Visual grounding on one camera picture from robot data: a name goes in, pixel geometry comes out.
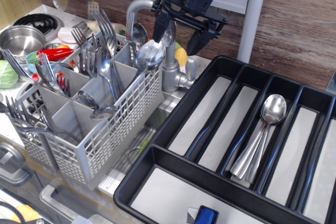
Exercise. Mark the grey toy faucet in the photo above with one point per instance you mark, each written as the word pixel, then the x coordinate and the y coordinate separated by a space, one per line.
pixel 173 78

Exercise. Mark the red toy utensil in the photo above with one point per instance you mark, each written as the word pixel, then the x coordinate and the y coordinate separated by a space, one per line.
pixel 56 54

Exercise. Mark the steel ladle spoon lying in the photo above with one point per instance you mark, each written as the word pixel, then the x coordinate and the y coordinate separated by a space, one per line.
pixel 99 113

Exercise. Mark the stacked steel spoons in tray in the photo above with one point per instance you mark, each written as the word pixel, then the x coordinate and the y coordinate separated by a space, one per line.
pixel 272 113

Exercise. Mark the green toy cabbage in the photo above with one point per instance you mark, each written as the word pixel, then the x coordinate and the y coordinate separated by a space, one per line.
pixel 9 76

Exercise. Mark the tall steel fork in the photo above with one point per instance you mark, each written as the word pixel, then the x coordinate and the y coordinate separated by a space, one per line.
pixel 110 43

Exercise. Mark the steel spoon in basket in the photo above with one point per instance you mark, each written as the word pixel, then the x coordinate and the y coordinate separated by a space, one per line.
pixel 139 35

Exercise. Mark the steel forks front left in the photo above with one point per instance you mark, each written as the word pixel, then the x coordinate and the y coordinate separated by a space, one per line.
pixel 29 122

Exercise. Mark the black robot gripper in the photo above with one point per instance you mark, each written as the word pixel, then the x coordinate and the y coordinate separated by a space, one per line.
pixel 195 14

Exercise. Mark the steel spoon behind faucet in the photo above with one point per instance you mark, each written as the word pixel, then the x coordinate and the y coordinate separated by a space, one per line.
pixel 169 35

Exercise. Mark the big steel spoon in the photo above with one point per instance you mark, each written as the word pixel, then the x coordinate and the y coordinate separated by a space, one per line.
pixel 149 57

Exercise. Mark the white vertical pole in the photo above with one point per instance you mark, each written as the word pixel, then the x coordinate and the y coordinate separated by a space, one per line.
pixel 249 30

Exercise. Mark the yellow toy corn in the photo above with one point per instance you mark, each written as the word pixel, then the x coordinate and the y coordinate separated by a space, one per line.
pixel 180 54

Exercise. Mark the steel pot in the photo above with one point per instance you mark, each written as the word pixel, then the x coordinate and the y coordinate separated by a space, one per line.
pixel 22 40

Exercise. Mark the blue object at bottom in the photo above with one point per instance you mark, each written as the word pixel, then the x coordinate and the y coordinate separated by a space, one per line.
pixel 202 215

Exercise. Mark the black stove burner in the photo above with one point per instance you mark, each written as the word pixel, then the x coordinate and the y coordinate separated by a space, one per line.
pixel 43 22

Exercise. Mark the pink toy plate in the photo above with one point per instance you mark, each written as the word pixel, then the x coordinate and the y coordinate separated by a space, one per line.
pixel 65 35

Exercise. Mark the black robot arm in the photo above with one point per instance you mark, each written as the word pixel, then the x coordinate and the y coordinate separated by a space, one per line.
pixel 195 14

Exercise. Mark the steel fork leaning left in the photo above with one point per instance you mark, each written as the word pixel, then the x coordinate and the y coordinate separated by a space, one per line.
pixel 46 75

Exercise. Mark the black cutlery tray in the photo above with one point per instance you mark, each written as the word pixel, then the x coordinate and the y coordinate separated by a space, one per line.
pixel 187 163

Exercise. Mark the grey plastic cutlery basket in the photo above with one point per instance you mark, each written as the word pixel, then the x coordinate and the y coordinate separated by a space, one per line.
pixel 99 142

